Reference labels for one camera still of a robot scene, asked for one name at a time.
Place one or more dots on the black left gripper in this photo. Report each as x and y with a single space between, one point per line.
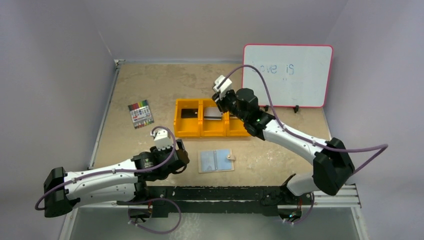
158 153

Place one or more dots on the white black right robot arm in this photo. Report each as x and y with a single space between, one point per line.
331 165

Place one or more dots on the black front table rail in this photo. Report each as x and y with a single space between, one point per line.
268 201

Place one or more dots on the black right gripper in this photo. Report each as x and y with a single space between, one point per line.
219 103

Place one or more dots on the silver magnetic stripe card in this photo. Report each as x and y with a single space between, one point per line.
212 113

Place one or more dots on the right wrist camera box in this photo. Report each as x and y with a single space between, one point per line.
222 85

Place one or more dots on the pink-framed whiteboard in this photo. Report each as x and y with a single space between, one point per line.
288 75

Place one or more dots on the beige leather card holder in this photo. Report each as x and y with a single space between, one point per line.
218 160

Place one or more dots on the marker pen pack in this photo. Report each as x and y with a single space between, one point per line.
141 114

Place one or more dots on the black magnetic stripe card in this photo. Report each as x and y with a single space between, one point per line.
189 113

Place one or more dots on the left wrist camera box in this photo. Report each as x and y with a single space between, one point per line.
162 140

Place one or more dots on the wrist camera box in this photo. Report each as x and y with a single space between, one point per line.
162 140
222 85

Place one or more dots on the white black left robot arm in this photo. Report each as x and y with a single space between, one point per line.
123 182

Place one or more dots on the yellow three-compartment bin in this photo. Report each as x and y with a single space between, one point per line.
200 118

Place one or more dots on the right aluminium frame rail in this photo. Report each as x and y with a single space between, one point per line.
347 197

